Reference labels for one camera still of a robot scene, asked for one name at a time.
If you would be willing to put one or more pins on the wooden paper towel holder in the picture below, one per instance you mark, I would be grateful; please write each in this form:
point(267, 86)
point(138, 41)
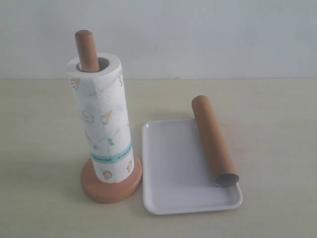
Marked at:
point(94, 188)

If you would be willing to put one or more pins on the printed white paper towel roll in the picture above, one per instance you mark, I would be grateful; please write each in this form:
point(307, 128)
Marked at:
point(102, 106)

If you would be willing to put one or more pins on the white rectangular plastic tray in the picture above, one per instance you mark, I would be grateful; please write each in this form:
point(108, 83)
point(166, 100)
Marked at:
point(176, 174)

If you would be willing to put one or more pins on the brown cardboard tube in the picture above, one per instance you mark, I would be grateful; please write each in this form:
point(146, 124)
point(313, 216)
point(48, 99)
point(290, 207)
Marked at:
point(221, 165)

